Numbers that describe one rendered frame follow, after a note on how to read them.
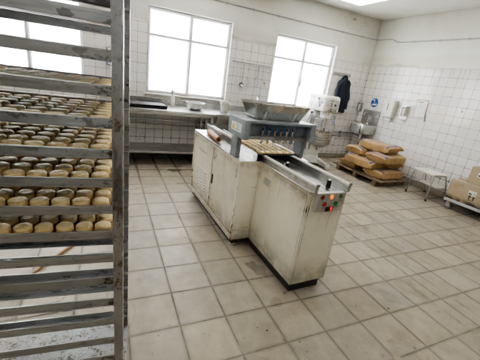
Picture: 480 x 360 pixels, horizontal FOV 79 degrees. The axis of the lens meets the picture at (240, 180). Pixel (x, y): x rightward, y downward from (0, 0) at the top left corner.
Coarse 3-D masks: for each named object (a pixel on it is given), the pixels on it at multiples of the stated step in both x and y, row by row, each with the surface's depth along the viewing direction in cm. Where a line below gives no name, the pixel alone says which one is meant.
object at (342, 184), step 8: (288, 160) 267; (296, 160) 255; (304, 168) 246; (312, 168) 237; (320, 176) 229; (328, 176) 222; (336, 176) 217; (336, 184) 214; (344, 184) 207; (352, 184) 204
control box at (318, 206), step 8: (320, 192) 198; (328, 192) 200; (336, 192) 202; (344, 192) 205; (320, 200) 197; (328, 200) 200; (336, 200) 204; (312, 208) 201; (320, 208) 200; (328, 208) 203; (336, 208) 207
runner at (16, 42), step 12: (0, 36) 70; (12, 36) 70; (12, 48) 71; (24, 48) 72; (36, 48) 72; (48, 48) 73; (60, 48) 74; (72, 48) 75; (84, 48) 75; (96, 48) 76; (108, 60) 78
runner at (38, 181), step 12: (0, 180) 80; (12, 180) 81; (24, 180) 82; (36, 180) 83; (48, 180) 84; (60, 180) 85; (72, 180) 86; (84, 180) 87; (96, 180) 88; (108, 180) 89
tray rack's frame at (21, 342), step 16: (16, 336) 145; (32, 336) 146; (48, 336) 147; (64, 336) 148; (80, 336) 150; (96, 336) 151; (48, 352) 140; (64, 352) 141; (80, 352) 142; (96, 352) 143; (112, 352) 144
